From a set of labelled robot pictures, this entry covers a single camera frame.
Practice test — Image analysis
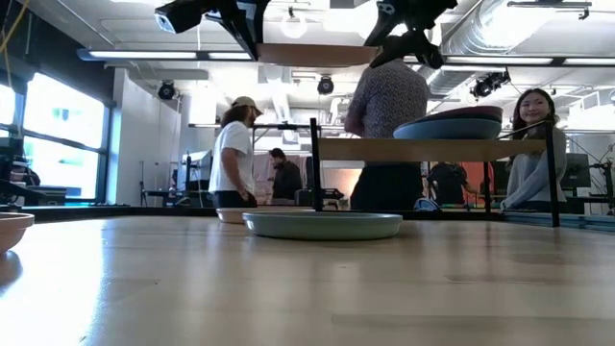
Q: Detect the white ring light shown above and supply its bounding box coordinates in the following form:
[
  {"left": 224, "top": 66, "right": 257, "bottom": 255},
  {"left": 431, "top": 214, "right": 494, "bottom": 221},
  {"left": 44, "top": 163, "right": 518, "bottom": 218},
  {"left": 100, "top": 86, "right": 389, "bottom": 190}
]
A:
[{"left": 280, "top": 10, "right": 309, "bottom": 40}]

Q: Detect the pink curtain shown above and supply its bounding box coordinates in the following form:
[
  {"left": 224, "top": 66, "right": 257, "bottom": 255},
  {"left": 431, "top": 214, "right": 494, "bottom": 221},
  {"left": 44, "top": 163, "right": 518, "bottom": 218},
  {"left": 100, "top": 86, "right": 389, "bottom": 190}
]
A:
[{"left": 252, "top": 152, "right": 308, "bottom": 206}]

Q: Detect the large window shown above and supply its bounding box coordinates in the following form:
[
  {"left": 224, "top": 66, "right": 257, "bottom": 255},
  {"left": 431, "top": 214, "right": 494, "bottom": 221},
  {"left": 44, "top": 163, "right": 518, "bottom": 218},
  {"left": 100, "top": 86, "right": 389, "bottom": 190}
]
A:
[{"left": 0, "top": 71, "right": 110, "bottom": 203}]

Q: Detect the light blue-green plate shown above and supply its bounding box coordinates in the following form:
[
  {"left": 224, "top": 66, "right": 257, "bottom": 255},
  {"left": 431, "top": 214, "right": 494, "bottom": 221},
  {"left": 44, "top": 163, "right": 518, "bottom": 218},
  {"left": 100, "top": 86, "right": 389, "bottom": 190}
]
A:
[{"left": 242, "top": 210, "right": 404, "bottom": 241}]

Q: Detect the dark computer monitor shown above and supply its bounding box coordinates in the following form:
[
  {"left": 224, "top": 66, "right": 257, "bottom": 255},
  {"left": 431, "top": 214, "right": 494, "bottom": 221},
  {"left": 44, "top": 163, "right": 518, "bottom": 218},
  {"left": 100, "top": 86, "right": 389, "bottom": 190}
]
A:
[{"left": 559, "top": 152, "right": 593, "bottom": 189}]

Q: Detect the silver ventilation duct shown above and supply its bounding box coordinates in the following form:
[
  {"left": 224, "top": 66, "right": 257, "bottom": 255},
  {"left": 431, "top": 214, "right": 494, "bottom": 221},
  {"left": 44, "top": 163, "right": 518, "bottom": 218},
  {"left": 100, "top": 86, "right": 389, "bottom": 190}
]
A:
[{"left": 425, "top": 0, "right": 534, "bottom": 97}]

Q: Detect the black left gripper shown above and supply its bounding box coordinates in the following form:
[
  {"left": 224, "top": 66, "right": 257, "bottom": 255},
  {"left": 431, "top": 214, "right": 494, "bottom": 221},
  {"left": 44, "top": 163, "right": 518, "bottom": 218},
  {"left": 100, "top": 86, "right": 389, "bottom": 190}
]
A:
[{"left": 204, "top": 0, "right": 273, "bottom": 62}]

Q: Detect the pink plate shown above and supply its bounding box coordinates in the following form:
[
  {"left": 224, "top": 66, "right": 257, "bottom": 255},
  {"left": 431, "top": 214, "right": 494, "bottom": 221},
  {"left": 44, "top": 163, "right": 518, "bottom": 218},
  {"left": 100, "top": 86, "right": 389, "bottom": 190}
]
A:
[{"left": 256, "top": 42, "right": 381, "bottom": 69}]

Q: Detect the person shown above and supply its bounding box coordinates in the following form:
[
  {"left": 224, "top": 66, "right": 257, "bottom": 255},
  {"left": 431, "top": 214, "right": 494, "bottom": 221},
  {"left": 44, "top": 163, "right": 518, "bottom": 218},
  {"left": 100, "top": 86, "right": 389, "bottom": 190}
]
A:
[
  {"left": 208, "top": 95, "right": 264, "bottom": 210},
  {"left": 343, "top": 36, "right": 431, "bottom": 211},
  {"left": 499, "top": 87, "right": 569, "bottom": 213},
  {"left": 426, "top": 161, "right": 480, "bottom": 209},
  {"left": 267, "top": 147, "right": 304, "bottom": 203}
]

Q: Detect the long ceiling light bar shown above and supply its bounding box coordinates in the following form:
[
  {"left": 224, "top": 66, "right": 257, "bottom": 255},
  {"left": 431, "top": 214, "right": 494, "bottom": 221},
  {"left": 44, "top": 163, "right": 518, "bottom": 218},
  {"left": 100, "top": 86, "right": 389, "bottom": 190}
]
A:
[{"left": 76, "top": 47, "right": 615, "bottom": 67}]

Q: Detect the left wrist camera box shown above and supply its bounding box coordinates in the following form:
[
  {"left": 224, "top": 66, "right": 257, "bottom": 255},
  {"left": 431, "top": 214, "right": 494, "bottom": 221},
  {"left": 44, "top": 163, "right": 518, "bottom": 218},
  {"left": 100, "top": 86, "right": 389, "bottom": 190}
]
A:
[{"left": 153, "top": 0, "right": 212, "bottom": 36}]

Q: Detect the terracotta brown plate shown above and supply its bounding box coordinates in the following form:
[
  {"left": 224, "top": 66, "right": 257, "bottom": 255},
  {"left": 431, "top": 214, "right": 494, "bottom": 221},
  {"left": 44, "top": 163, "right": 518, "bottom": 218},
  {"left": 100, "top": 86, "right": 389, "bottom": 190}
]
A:
[{"left": 0, "top": 211, "right": 36, "bottom": 255}]

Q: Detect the black case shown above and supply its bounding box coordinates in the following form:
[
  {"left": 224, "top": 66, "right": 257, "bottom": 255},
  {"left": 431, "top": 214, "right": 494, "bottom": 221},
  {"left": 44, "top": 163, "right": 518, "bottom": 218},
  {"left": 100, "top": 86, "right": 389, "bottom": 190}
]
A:
[{"left": 26, "top": 185, "right": 67, "bottom": 208}]

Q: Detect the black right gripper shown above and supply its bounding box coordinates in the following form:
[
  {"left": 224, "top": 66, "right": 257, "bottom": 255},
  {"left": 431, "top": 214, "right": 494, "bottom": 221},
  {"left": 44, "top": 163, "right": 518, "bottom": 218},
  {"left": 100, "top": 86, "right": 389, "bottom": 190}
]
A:
[{"left": 363, "top": 0, "right": 457, "bottom": 48}]

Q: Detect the purple plate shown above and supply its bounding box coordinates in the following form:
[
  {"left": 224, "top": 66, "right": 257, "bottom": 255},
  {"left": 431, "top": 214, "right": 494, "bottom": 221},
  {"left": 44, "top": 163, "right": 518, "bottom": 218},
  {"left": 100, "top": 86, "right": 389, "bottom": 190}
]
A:
[{"left": 422, "top": 105, "right": 504, "bottom": 124}]

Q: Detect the black aluminium table frame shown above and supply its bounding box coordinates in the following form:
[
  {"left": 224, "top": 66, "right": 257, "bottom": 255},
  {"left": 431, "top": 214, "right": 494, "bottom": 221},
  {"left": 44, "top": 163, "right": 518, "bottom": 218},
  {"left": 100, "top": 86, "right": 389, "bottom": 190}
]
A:
[{"left": 18, "top": 204, "right": 615, "bottom": 233}]

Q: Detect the pale grey plate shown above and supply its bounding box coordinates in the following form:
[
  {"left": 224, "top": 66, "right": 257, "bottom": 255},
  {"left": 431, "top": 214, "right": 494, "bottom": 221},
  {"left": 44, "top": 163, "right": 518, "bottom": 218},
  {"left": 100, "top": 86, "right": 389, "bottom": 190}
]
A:
[{"left": 215, "top": 206, "right": 316, "bottom": 225}]

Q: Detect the bright computer monitor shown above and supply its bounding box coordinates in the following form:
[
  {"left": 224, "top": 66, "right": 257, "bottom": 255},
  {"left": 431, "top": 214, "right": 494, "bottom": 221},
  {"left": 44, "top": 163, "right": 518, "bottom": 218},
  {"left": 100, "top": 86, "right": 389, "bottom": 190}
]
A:
[{"left": 181, "top": 149, "right": 213, "bottom": 184}]

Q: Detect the wooden rack with black frame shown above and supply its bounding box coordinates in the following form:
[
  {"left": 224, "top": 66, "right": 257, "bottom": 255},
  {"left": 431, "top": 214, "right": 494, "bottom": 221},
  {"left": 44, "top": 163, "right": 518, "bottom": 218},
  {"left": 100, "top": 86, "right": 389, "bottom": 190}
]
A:
[{"left": 309, "top": 117, "right": 561, "bottom": 229}]

